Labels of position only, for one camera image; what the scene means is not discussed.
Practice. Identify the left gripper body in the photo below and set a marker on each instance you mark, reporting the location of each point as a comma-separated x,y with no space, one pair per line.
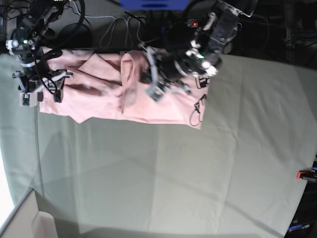
167,68

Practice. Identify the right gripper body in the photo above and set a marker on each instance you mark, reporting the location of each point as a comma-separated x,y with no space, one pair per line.
36,84

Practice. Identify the pink printed t-shirt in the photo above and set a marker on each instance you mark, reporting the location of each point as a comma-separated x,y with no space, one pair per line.
108,86

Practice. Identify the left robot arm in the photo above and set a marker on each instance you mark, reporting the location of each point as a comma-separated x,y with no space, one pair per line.
201,57

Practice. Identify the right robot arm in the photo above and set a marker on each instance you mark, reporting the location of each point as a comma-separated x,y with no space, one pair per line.
30,45

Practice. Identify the black round stool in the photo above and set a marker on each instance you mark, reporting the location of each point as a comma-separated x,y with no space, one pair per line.
82,38

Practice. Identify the black power strip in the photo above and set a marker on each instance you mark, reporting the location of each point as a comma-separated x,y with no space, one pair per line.
192,23

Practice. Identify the blue plastic box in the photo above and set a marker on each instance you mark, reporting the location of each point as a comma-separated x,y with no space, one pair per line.
154,4

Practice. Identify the green table cloth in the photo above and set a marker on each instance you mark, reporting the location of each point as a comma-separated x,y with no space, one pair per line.
233,178

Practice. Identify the white cardboard box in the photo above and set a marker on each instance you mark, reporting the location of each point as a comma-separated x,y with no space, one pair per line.
28,221

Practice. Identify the red black clamp right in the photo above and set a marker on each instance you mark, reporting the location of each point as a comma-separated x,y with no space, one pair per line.
308,175

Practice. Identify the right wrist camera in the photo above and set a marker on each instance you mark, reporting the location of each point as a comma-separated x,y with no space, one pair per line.
28,99

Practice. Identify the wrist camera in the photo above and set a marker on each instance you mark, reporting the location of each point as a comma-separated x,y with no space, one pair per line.
28,99
156,92

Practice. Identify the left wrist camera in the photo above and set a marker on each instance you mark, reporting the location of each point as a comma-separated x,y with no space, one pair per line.
156,92

